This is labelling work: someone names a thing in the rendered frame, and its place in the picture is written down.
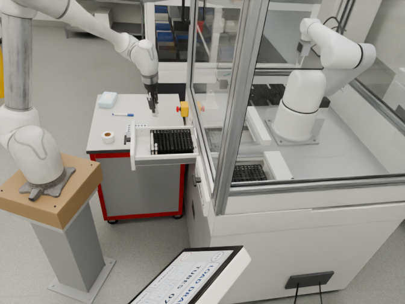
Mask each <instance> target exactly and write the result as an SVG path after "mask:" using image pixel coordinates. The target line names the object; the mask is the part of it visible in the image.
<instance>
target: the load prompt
mask: <svg viewBox="0 0 405 304"><path fill-rule="evenodd" d="M219 264H220V262H209V263H208V264H207V265H206V266H205V268H204V269H203V270H202V271H201V272H200V273H199V275H197V277H196V278H194V280H193V281H192V282H191V283H190V284H189V285H188V286H187V287H186V289H185V290H184V291H183V292H182V293H181V294H180V295H179V296H178V297H177V298H176V299H175V300H174V302H173V303H172V304H185V303H186V302H187V301H188V300H189V298H190V297H191V296H192V295H193V294H194V292H195V291H196V290H197V289H198V288H199V287H200V286H201V285H202V283H203V282H204V281H205V280H206V279H207V278H208V277H209V276H210V274H211V273H212V272H213V271H214V270H215V268H216V267H217V266H218V265H219Z"/></svg>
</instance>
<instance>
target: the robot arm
mask: <svg viewBox="0 0 405 304"><path fill-rule="evenodd" d="M37 11H40V12H41V13H43V14H46V15H48V16H50V17H53V18H55V19H57V20H60V21H62V22H65V23H68V24H71V25H73V26H76V27H78V28H81V29H82V30H85V31H87V32H89V33H91V34H93V35H96V36H98V37H101V38H103V39H105V40H108V41H109V42H111V43H112V44H114V47H115V50H116V51H117V52H118V53H119V54H120V55H122V56H123V57H125V58H126V59H129V60H130V61H132V62H133V63H134V64H135V65H136V66H137V68H138V69H139V70H140V74H141V78H142V82H143V83H144V88H145V89H146V90H147V91H148V97H147V98H146V99H147V100H148V104H149V109H150V110H151V111H152V116H155V117H157V114H159V110H158V105H157V104H158V103H159V102H157V101H158V92H157V88H158V86H159V84H158V80H159V72H158V66H159V60H158V55H157V50H156V48H155V46H154V44H153V42H152V41H150V40H146V39H144V40H140V41H139V40H137V39H136V38H135V37H134V36H132V35H129V34H127V33H121V34H119V33H117V32H115V31H113V30H112V29H111V28H109V27H108V26H106V25H104V24H103V23H102V22H100V21H99V20H97V19H96V18H95V17H93V16H92V15H91V14H90V13H88V12H87V11H86V10H85V9H84V8H83V7H82V6H81V5H80V4H78V3H77V2H76V1H75V0H0V12H1V15H2V49H3V65H4V99H5V104H3V105H2V106H1V107H0V143H1V144H2V146H3V147H4V148H5V149H6V150H7V151H8V152H9V153H10V154H11V155H12V157H13V159H14V160H15V162H16V163H17V165H18V167H19V168H20V170H21V171H22V173H23V175H24V176H25V178H26V179H27V181H26V182H25V184H24V185H23V186H21V187H20V188H19V193H20V194H30V196H29V198H28V199H29V200H30V201H36V200H37V199H38V198H39V197H40V196H41V195H47V196H51V197H54V198H58V197H59V196H61V192H62V190H63V188H64V187H65V185H66V184H67V182H68V181H69V179H70V177H71V176H72V174H73V173H75V172H76V169H75V167H65V166H63V162H62V159H61V155H60V152H59V149H58V146H57V144H56V142H55V140H54V138H53V137H52V135H51V134H50V133H49V132H48V131H47V130H45V129H44V128H42V127H41V125H40V119H39V113H38V111H37V109H36V108H35V107H34V106H32V74H33V18H35V16H36V15H37Z"/></svg>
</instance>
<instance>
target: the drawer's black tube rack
mask: <svg viewBox="0 0 405 304"><path fill-rule="evenodd" d="M172 130H173V131H172ZM175 130H176V131H175ZM182 131H183V132H182ZM153 132H154V139H153V140H154V154H152V151H151V155H159V154H188V153H193V150H194V147H193V141H192V136H191V132H190V129H167V130H153ZM158 132H159V133H158ZM161 132H162V133H161ZM155 144H157V150H155ZM155 151H157V154H155Z"/></svg>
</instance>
